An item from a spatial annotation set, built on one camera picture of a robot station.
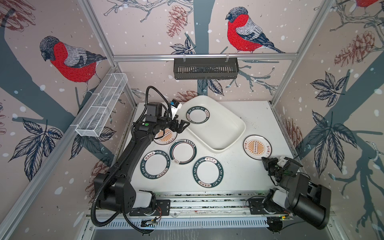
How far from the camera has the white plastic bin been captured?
97cm

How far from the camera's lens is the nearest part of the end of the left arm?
0.67 metres

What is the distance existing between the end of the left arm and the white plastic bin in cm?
24
